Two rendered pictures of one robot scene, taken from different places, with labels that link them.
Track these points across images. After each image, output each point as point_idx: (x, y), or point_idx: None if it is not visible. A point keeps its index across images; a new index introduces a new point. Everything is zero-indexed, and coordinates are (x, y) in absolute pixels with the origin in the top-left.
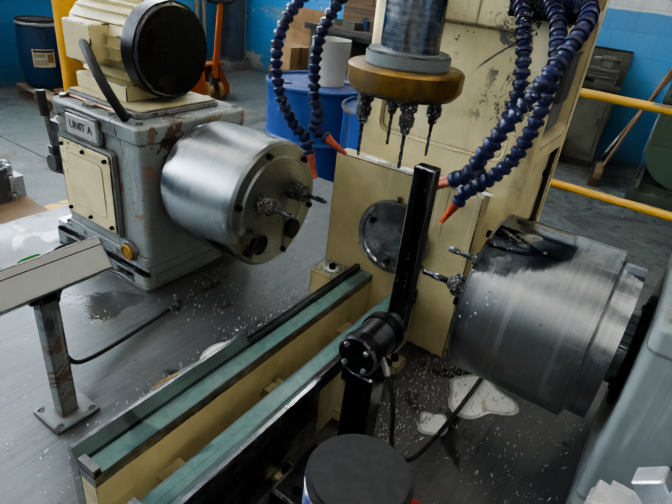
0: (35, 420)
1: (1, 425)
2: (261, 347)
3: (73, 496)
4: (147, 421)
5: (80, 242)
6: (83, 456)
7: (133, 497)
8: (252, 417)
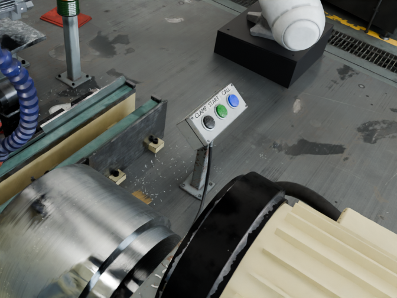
0: (211, 181)
1: (226, 178)
2: (74, 158)
3: (171, 145)
4: (137, 117)
5: (196, 111)
6: (159, 99)
7: (133, 85)
8: (84, 116)
